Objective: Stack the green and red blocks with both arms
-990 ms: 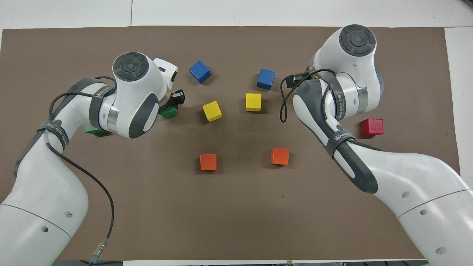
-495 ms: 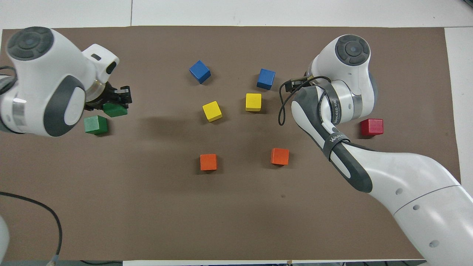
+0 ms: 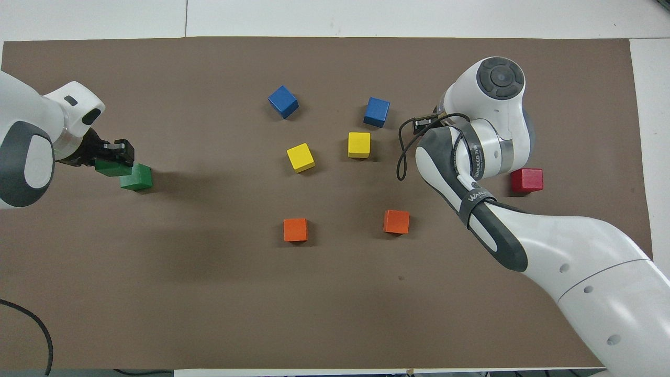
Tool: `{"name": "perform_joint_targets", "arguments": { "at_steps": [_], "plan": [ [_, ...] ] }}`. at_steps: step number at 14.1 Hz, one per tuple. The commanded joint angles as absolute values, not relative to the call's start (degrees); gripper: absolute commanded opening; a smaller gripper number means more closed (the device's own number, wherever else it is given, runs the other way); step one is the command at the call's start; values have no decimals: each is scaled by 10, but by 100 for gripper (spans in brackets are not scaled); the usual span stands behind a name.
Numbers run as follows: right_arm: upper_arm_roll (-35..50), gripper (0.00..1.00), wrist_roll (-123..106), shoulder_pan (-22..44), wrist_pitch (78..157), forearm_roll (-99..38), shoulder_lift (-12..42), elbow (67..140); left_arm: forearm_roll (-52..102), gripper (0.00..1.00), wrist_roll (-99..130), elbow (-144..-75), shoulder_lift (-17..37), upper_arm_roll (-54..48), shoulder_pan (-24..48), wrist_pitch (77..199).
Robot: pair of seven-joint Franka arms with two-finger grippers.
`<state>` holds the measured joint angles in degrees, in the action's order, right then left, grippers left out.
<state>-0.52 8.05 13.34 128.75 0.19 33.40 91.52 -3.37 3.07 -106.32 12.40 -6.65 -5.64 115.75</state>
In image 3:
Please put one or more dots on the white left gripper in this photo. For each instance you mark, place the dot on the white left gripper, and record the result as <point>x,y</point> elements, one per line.
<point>73,104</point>

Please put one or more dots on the green wooden cube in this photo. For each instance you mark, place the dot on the green wooden cube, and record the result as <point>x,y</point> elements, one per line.
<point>112,168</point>
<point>138,179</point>

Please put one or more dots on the red wooden cube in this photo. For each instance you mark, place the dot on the red wooden cube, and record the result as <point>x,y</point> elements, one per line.
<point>527,180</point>

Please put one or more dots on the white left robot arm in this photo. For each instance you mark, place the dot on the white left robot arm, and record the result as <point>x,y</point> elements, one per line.
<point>21,167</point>

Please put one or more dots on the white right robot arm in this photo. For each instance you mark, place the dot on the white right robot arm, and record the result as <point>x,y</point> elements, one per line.
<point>576,251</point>

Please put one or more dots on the blue wooden cube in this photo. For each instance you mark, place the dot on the blue wooden cube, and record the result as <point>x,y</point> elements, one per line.
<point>283,101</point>
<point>377,111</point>

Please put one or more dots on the yellow wooden cube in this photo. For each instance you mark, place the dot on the yellow wooden cube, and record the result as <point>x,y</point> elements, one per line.
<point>359,144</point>
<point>300,156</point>

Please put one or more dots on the orange wooden cube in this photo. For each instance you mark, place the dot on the orange wooden cube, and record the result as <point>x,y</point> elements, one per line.
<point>296,230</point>
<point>396,221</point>

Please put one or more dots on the brown paper mat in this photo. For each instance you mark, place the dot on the brown paper mat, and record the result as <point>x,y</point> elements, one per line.
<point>209,314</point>

